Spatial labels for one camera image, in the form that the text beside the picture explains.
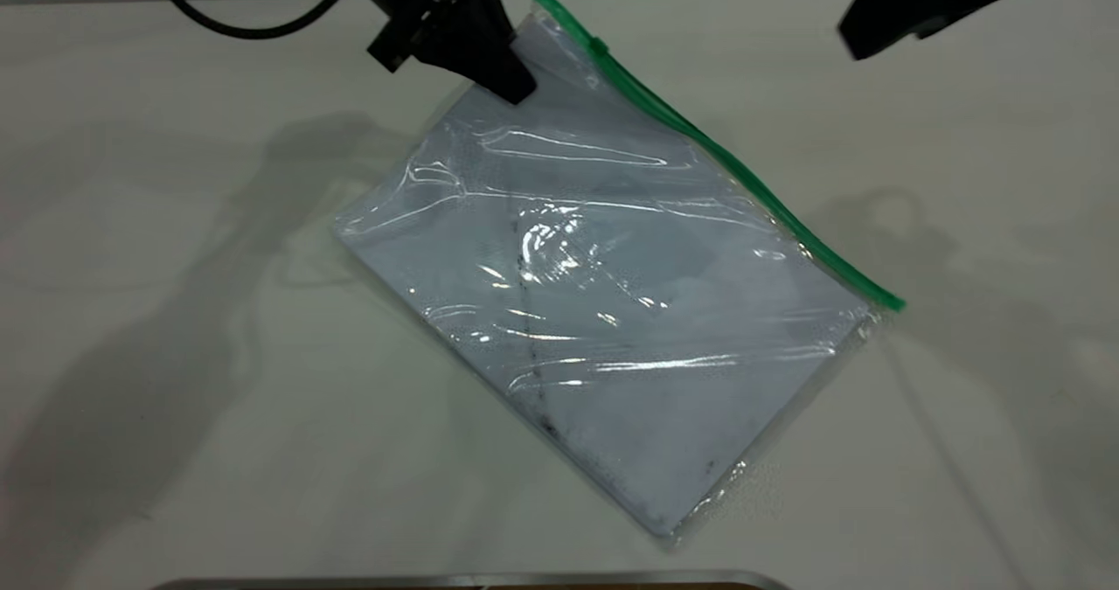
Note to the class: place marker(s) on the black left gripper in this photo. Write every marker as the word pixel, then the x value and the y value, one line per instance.
pixel 411 0

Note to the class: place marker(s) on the clear zip bag green zipper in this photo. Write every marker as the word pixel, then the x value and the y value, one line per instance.
pixel 612 267

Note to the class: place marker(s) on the white paper sheets stack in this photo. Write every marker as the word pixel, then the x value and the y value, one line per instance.
pixel 629 328

